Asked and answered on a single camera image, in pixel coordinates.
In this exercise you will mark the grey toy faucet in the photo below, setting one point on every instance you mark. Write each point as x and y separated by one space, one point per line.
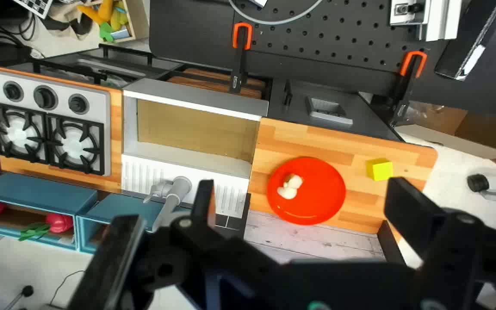
173 193

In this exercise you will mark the left orange-handled clamp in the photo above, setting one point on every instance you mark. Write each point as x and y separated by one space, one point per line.
242 45

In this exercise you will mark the white toy sink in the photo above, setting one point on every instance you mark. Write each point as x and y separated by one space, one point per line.
175 129

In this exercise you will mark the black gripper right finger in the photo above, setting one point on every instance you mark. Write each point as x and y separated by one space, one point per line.
414 215

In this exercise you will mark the right orange-handled clamp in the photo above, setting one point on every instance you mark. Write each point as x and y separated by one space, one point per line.
395 103

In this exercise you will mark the black pegboard panel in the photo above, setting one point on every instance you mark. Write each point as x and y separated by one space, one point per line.
345 43

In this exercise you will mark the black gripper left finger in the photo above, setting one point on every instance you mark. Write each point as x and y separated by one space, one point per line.
104 284

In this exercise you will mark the orange-handled clamp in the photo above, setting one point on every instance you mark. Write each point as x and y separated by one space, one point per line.
242 45
395 103

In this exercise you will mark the toy stove top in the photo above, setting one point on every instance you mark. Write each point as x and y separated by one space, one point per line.
58 124

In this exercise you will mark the blue shelf box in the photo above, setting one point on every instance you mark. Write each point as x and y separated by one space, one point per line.
63 214

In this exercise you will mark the red plate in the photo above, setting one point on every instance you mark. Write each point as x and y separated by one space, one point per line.
319 198

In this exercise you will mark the yellow-green block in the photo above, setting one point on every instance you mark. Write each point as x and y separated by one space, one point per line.
380 169

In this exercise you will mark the wooden toy kitchen counter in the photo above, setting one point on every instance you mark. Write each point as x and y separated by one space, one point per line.
276 143

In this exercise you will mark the white toy on plate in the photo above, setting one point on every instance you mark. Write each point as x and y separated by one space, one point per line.
290 186

